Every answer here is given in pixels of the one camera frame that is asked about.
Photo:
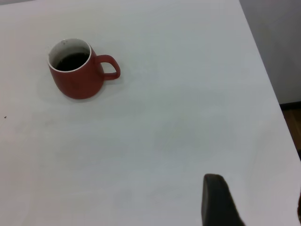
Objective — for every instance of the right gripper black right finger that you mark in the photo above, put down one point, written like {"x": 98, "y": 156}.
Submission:
{"x": 299, "y": 209}

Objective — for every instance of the red ceramic mug with coffee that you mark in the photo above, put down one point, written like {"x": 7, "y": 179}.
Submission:
{"x": 80, "y": 84}

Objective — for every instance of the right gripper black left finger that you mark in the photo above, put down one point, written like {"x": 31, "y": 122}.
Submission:
{"x": 218, "y": 204}

